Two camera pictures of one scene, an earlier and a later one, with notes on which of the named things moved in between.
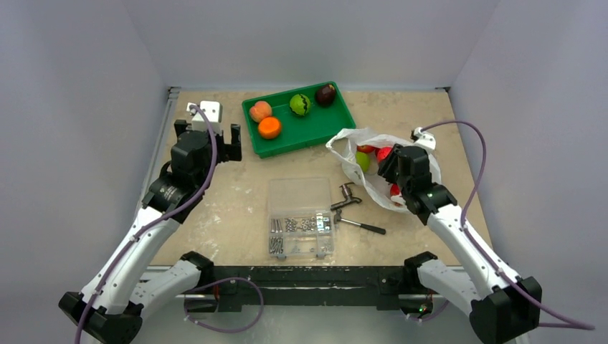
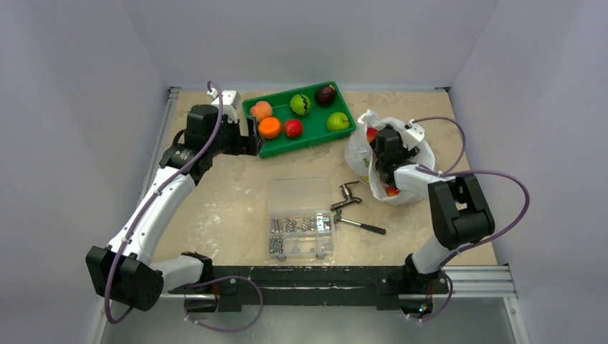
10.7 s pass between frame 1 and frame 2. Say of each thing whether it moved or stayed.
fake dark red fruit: stayed
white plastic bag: moved
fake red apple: moved
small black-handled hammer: stayed
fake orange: stayed
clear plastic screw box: stayed
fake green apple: moved
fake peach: stayed
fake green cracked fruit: stayed
